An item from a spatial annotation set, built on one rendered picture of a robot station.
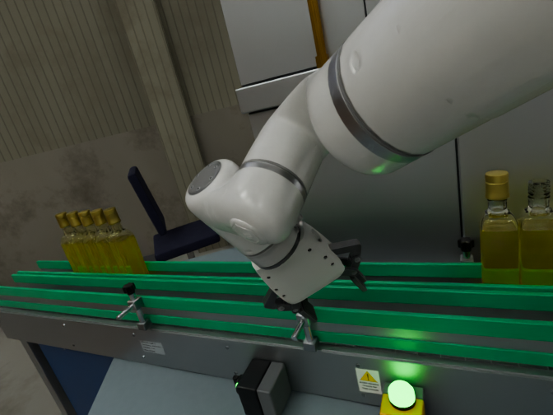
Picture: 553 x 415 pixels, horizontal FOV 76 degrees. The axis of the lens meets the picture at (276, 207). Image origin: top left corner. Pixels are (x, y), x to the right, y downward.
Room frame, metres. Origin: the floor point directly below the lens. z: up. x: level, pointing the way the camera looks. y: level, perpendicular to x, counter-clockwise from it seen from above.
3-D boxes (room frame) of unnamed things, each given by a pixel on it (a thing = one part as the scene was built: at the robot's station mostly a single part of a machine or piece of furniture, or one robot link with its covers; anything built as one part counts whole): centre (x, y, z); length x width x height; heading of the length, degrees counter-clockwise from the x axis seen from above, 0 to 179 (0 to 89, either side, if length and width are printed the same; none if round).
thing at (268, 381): (0.59, 0.12, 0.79); 0.08 x 0.08 x 0.08; 62
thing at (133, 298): (0.77, 0.41, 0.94); 0.07 x 0.04 x 0.13; 152
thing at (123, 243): (1.00, 0.47, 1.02); 0.06 x 0.06 x 0.28; 62
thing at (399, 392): (0.46, -0.13, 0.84); 0.04 x 0.04 x 0.03
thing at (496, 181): (0.55, -0.37, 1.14); 0.04 x 0.04 x 0.04
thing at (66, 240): (1.11, 0.67, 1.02); 0.06 x 0.06 x 0.28; 62
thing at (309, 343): (0.56, 0.01, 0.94); 0.07 x 0.04 x 0.13; 152
